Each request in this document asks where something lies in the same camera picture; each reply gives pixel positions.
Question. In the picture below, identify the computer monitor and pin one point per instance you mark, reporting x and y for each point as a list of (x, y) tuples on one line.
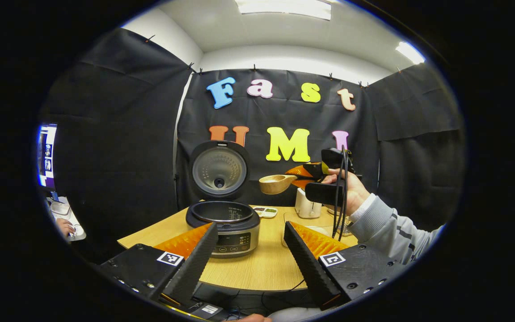
[(46, 156)]

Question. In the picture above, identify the clear box of white rice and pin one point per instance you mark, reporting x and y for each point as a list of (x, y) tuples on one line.
[(306, 226)]

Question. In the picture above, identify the white divided sauce dish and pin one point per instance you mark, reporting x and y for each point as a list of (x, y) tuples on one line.
[(266, 211)]

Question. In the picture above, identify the small ceiling light panel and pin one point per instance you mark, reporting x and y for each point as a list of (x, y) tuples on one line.
[(410, 52)]

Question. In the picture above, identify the white toaster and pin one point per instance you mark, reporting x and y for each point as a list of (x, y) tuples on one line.
[(307, 205)]

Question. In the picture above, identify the wooden spoon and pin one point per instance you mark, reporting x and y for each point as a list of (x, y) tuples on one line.
[(275, 184)]

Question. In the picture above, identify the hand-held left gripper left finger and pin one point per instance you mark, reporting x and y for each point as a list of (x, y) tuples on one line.
[(197, 264)]

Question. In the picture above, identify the person's grey clothing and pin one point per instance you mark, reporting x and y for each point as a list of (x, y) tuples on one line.
[(293, 314)]

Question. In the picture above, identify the large ceiling light panel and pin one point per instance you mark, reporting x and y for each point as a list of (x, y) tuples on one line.
[(284, 8)]

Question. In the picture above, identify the dark grey rice cooker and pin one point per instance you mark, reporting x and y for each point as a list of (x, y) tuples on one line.
[(221, 223)]

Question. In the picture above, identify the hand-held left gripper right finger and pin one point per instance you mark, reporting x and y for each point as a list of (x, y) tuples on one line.
[(306, 264)]

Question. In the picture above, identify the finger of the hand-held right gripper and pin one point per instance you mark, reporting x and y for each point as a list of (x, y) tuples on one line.
[(303, 183), (302, 171)]

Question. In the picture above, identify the white side desk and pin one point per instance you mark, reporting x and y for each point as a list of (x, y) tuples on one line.
[(63, 210)]

